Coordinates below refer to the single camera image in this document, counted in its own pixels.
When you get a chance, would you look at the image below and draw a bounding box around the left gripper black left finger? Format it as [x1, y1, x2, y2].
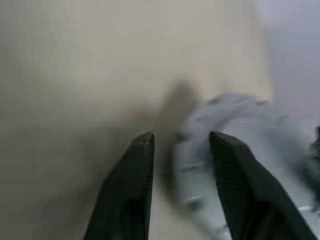
[83, 131, 155, 240]

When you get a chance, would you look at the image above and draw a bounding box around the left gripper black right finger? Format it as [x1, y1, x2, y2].
[209, 131, 320, 240]

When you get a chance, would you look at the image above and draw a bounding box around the silver round motor lid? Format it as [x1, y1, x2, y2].
[174, 92, 316, 237]

